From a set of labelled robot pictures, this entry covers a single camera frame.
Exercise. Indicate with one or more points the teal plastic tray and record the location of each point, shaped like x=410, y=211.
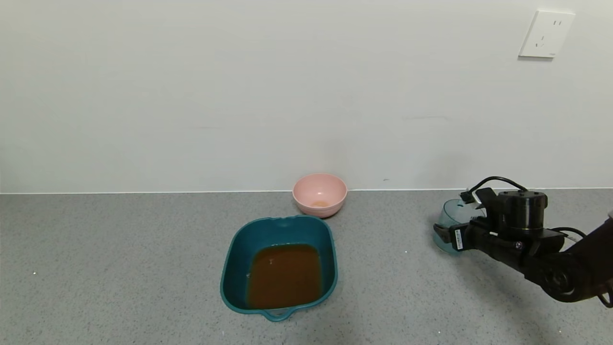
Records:
x=239, y=258

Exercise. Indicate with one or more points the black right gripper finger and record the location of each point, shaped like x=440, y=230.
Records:
x=442, y=233

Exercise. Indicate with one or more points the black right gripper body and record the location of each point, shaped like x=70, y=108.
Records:
x=457, y=238

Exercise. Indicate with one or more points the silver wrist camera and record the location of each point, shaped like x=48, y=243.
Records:
x=471, y=199

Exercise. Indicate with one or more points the translucent blue ribbed cup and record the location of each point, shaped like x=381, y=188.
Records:
x=450, y=213

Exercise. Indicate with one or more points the pink bowl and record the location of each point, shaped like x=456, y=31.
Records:
x=318, y=194

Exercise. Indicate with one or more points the brown liquid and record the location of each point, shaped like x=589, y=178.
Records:
x=285, y=275

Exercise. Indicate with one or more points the white wall socket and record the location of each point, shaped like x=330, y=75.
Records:
x=546, y=34

